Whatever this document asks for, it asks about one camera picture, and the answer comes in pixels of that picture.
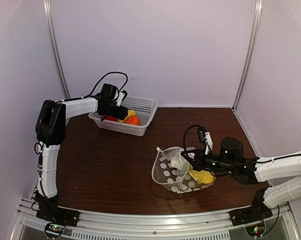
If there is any left aluminium corner post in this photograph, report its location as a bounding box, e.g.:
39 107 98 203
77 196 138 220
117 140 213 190
42 0 71 100

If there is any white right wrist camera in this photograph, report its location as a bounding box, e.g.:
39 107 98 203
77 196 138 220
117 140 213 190
197 127 213 155

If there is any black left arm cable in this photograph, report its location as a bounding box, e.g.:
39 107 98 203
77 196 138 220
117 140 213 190
34 71 129 156

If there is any aluminium corner post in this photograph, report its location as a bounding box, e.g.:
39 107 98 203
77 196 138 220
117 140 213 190
42 0 71 100
232 0 263 112

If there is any clear zip top bag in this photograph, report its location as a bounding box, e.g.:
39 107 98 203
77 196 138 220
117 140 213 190
151 146 216 194

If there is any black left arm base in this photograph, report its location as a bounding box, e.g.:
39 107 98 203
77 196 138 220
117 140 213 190
36 203 80 227

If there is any red fake food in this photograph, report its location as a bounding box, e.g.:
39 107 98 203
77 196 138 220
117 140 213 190
101 115 118 122

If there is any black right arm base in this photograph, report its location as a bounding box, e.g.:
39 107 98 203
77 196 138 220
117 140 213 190
229 206 273 227

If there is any right aluminium corner post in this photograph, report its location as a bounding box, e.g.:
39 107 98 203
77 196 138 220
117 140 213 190
232 0 263 112

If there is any orange fake food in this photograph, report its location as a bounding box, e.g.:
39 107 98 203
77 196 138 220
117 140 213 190
125 116 141 126

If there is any yellow fake banana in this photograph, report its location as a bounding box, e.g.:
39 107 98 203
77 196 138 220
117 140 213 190
117 110 136 123

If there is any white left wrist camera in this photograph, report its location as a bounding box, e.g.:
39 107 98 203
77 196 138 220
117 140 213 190
115 90 128 107

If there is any white plastic perforated basket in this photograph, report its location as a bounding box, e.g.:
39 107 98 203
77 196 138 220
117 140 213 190
88 95 159 137

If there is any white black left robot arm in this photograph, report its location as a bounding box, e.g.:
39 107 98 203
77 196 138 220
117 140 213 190
35 83 128 222

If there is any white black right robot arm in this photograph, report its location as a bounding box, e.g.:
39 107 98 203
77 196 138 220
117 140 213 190
181 136 301 221

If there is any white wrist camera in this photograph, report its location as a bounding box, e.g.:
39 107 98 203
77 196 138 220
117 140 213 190
197 127 213 155
115 90 128 107

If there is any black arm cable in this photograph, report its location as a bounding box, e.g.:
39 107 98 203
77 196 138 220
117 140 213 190
182 124 260 177
34 71 129 156

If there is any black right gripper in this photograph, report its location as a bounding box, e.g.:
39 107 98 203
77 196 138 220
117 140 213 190
181 147 236 176

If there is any yellow fake lemon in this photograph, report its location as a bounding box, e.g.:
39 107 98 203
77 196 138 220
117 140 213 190
188 168 215 185

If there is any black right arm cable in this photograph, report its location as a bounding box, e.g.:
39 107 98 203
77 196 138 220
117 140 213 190
182 124 260 177

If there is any aluminium front rail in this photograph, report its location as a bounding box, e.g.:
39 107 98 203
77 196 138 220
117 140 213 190
15 197 294 240

